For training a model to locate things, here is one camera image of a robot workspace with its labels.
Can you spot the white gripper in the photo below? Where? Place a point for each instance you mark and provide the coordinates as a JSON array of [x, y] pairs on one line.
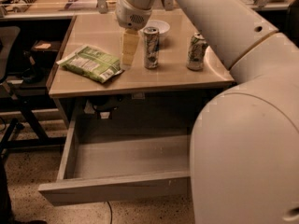
[[130, 14]]

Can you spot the green jalapeno chip bag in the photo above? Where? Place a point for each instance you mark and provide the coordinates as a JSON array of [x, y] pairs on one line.
[[91, 62]]

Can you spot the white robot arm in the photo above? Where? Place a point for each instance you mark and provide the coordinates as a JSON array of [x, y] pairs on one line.
[[244, 154]]

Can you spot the open grey top drawer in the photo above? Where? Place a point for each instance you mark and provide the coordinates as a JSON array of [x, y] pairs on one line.
[[141, 151]]

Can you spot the tall slim drink can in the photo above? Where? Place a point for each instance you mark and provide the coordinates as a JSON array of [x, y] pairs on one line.
[[151, 47]]

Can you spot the white bowl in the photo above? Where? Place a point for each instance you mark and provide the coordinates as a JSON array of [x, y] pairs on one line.
[[163, 26]]

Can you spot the black box under desk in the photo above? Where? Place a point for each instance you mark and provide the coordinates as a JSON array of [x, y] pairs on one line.
[[45, 52]]

